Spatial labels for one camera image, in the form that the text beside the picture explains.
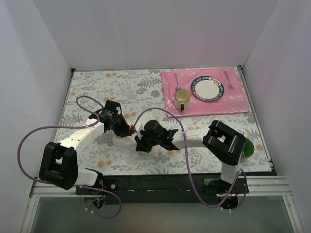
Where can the cream enamel mug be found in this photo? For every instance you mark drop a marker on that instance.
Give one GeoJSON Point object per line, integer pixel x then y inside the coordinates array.
{"type": "Point", "coordinates": [181, 99]}

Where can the silver fork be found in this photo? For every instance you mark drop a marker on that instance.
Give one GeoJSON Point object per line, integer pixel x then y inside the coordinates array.
{"type": "Point", "coordinates": [228, 80]}

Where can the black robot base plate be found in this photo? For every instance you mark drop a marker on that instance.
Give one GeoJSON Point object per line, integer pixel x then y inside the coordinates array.
{"type": "Point", "coordinates": [209, 186]}

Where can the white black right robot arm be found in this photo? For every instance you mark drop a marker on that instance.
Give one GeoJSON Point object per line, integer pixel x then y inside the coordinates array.
{"type": "Point", "coordinates": [224, 142]}

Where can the floral patterned table mat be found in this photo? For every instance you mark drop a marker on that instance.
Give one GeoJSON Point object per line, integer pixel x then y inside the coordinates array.
{"type": "Point", "coordinates": [136, 91]}

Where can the aluminium frame rail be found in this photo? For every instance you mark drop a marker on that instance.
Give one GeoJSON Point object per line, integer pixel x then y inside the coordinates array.
{"type": "Point", "coordinates": [256, 185]}

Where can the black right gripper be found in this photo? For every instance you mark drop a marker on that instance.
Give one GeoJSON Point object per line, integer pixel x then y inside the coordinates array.
{"type": "Point", "coordinates": [145, 141]}

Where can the white cloth napkin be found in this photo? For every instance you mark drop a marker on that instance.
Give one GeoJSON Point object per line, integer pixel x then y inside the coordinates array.
{"type": "Point", "coordinates": [129, 142]}

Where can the green inside floral mug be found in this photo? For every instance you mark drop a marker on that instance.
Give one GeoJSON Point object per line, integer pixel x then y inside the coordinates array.
{"type": "Point", "coordinates": [248, 149]}

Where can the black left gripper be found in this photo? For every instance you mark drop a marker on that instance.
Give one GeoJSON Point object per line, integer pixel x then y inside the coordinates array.
{"type": "Point", "coordinates": [120, 127]}

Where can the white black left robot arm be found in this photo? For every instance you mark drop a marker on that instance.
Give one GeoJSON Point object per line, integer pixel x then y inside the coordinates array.
{"type": "Point", "coordinates": [59, 164]}

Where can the white plate blue rim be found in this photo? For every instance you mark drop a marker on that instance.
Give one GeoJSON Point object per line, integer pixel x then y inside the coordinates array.
{"type": "Point", "coordinates": [207, 88]}

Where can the silver spoon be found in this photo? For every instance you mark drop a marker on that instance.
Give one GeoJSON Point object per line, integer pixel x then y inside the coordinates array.
{"type": "Point", "coordinates": [176, 79]}

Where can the pink placemat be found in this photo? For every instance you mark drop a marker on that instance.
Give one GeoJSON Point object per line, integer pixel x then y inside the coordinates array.
{"type": "Point", "coordinates": [234, 101]}

